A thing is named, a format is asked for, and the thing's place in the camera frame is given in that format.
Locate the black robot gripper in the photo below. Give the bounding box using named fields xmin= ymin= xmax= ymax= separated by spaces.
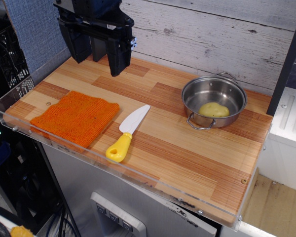
xmin=53 ymin=0 xmax=137 ymax=77

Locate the orange knitted cloth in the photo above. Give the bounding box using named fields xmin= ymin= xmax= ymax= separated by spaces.
xmin=30 ymin=91 xmax=120 ymax=148

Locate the black plastic crate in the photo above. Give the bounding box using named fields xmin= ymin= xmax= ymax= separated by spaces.
xmin=0 ymin=20 xmax=34 ymax=97

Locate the stainless steel pot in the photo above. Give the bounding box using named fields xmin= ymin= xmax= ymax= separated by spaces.
xmin=181 ymin=72 xmax=247 ymax=130

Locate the yellow toy potato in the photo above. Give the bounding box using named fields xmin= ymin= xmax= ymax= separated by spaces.
xmin=198 ymin=102 xmax=230 ymax=118

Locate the clear acrylic table guard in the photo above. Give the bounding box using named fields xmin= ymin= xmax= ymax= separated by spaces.
xmin=0 ymin=57 xmax=272 ymax=228

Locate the silver toy fridge cabinet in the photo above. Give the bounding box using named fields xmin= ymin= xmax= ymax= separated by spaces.
xmin=42 ymin=145 xmax=221 ymax=237

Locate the yellow object bottom left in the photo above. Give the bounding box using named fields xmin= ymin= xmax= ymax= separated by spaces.
xmin=10 ymin=226 xmax=34 ymax=237

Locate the white toy sink unit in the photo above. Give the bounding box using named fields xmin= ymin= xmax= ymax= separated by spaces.
xmin=257 ymin=87 xmax=296 ymax=190

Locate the toy knife yellow handle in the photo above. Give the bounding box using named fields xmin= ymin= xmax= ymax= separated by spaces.
xmin=106 ymin=105 xmax=150 ymax=163

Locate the black vertical post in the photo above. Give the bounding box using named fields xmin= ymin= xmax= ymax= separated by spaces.
xmin=266 ymin=30 xmax=296 ymax=116

